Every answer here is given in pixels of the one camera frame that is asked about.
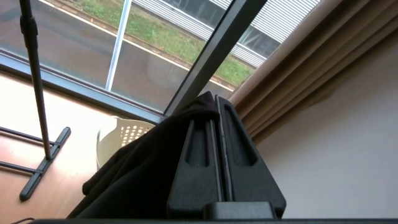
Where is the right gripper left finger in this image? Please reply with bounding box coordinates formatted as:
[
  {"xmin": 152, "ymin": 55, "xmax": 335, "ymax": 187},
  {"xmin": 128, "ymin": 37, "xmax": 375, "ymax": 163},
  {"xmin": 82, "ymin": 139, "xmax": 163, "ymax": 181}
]
[{"xmin": 166, "ymin": 119, "xmax": 224, "ymax": 219}]

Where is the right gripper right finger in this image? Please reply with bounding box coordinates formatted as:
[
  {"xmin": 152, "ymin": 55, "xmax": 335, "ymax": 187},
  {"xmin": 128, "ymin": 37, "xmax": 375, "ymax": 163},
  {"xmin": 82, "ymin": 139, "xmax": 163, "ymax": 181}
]
[{"xmin": 215, "ymin": 95, "xmax": 287, "ymax": 219}]

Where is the black short-sleeved shirt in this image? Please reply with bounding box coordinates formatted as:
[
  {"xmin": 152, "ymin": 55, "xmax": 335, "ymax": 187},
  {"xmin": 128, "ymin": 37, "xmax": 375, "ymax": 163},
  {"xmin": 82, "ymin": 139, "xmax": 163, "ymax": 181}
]
[{"xmin": 67, "ymin": 90, "xmax": 221, "ymax": 220}]

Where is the white laundry basket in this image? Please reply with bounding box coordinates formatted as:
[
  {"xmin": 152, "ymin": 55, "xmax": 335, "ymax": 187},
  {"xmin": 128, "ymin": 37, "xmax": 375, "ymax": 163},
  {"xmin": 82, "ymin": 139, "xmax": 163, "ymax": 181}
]
[{"xmin": 96, "ymin": 116, "xmax": 156, "ymax": 170}]

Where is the black clothes rack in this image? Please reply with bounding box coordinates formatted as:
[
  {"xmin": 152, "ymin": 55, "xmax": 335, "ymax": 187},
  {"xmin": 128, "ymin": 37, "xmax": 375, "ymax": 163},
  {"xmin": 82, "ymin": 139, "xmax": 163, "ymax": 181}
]
[{"xmin": 0, "ymin": 0, "xmax": 72, "ymax": 202}]

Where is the window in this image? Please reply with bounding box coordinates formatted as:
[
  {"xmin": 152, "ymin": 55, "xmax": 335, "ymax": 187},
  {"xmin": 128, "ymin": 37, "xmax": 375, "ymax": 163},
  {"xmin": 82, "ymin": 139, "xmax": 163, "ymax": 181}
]
[{"xmin": 0, "ymin": 0, "xmax": 322, "ymax": 125}]

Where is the beige curtain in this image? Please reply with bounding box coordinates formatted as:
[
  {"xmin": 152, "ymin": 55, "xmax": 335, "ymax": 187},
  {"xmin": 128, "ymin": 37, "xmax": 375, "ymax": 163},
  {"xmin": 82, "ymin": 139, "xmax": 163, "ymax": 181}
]
[{"xmin": 228, "ymin": 0, "xmax": 398, "ymax": 146}]

